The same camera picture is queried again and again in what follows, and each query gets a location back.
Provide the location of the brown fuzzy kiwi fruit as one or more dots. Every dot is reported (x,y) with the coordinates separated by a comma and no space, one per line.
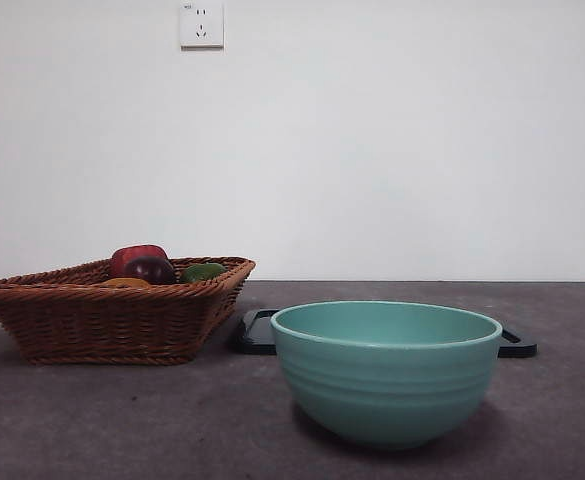
(127,282)

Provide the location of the teal ribbed bowl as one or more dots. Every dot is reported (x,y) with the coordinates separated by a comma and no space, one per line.
(387,390)

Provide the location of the green fruit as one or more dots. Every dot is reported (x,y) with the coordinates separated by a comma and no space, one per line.
(201,271)

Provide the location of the dark blue rectangular tray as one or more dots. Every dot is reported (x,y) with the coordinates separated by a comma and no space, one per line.
(254,335)

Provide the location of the dark purple round fruit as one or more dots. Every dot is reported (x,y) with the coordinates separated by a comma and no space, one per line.
(149,271)

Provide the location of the red apple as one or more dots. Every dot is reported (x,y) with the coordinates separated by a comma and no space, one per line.
(134,252)

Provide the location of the brown wicker basket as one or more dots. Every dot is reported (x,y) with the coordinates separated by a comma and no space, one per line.
(107,325)

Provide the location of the white wall power socket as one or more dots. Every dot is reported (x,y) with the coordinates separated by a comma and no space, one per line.
(202,25)

